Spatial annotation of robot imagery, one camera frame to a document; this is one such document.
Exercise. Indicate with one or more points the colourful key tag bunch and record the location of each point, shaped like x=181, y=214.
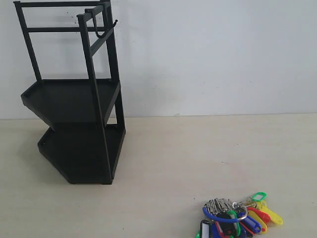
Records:
x=243, y=219

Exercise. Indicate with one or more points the black metal two-tier rack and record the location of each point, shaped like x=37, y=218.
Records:
x=85, y=116

